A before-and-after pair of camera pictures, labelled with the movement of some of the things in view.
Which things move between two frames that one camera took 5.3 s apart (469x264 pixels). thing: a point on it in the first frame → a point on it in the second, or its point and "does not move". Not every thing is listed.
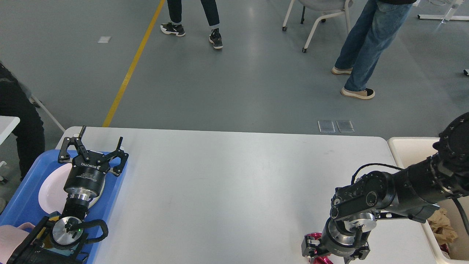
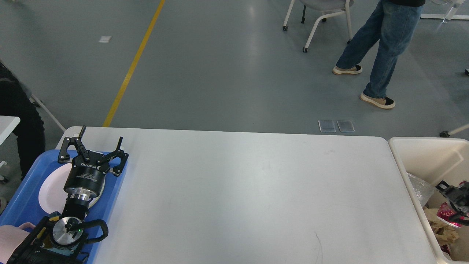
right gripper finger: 360,253 → 461,222
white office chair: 323,6 does not move
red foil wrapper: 318,260 → 444,211
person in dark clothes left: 16,101 does not move
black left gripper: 87,177 does not move
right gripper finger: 309,243 → 443,186
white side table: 7,124 does not move
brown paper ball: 439,224 does not move
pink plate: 52,194 does not move
